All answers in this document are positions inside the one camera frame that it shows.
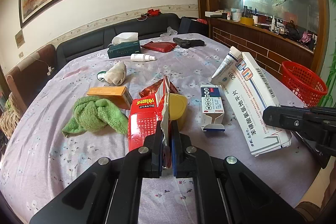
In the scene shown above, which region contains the white ointment tube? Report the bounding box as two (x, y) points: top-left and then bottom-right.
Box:
(212, 46), (243, 80)

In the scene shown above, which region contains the brown armchair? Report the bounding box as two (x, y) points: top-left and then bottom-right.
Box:
(6, 44), (58, 114)

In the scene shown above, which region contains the woven patterned cushion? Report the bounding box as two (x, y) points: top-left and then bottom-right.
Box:
(0, 93), (27, 139)

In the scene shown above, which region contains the yellow plastic container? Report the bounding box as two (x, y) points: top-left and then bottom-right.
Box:
(168, 93), (188, 131)

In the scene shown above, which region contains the wooden counter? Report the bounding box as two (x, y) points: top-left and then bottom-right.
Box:
(205, 15), (315, 81)

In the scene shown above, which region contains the white spray bottle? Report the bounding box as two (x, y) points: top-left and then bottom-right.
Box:
(131, 53), (156, 62)

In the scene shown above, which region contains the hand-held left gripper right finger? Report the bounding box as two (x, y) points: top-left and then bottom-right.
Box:
(169, 120), (306, 224)

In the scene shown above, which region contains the orange medicine box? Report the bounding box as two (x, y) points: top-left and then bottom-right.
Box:
(87, 86), (133, 110)

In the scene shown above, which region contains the red pouch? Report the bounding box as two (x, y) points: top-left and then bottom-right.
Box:
(140, 41), (178, 53)

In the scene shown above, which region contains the black pouch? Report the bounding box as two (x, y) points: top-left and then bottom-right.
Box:
(173, 37), (205, 48)

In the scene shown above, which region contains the crumpled clear plastic bag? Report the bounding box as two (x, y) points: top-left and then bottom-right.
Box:
(160, 27), (180, 38)

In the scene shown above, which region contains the small white medicine box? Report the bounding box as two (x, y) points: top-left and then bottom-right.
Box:
(200, 84), (226, 133)

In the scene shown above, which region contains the torn red medicine box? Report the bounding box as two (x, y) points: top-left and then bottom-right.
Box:
(128, 76), (172, 169)

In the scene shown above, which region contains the beige crumpled cloth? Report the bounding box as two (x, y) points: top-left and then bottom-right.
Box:
(104, 61), (127, 85)

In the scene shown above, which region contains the green bamboo plant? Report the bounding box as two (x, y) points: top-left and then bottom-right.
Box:
(319, 56), (336, 109)

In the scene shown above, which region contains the black bag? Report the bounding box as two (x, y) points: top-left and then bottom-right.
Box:
(285, 21), (302, 41)

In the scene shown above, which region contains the green fluffy towel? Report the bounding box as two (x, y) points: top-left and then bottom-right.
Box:
(62, 96), (129, 136)

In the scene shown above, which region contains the black leather sofa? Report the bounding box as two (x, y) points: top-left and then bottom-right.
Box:
(56, 13), (184, 71)

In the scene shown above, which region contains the red plastic basket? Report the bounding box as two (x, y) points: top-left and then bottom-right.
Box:
(282, 61), (328, 107)

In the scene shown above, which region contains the dark red foil packet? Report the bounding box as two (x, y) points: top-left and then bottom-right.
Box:
(139, 80), (179, 100)

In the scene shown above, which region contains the white jar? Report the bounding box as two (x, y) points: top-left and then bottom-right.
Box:
(230, 8), (242, 21)

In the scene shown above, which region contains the pink cloth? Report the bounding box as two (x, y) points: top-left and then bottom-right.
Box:
(301, 31), (317, 45)

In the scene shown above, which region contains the small wall plaque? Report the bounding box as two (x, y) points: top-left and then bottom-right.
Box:
(15, 31), (26, 49)

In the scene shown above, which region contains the large white medicine box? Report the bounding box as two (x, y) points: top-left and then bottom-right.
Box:
(210, 52), (292, 157)

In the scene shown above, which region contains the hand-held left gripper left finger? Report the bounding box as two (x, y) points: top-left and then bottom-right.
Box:
(29, 130), (164, 224)

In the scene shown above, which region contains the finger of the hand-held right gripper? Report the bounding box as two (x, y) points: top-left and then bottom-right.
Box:
(262, 106), (310, 133)

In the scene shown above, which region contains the dark green tissue box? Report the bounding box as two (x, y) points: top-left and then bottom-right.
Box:
(107, 32), (141, 59)

